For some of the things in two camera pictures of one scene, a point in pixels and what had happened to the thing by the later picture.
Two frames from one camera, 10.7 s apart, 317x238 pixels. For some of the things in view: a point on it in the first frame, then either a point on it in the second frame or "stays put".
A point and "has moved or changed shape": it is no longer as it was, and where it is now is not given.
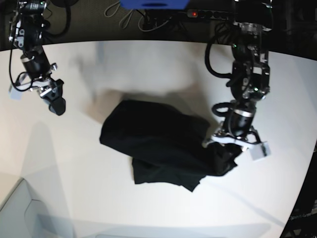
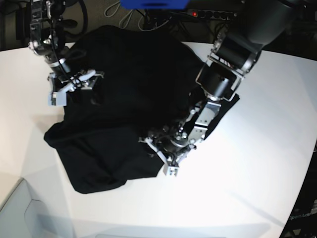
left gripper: [39, 79] -> [59, 85]
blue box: [154, 4] stays put
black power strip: [206, 13] stays put
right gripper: [244, 140] -> [173, 145]
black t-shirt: [167, 144] has moved or changed shape
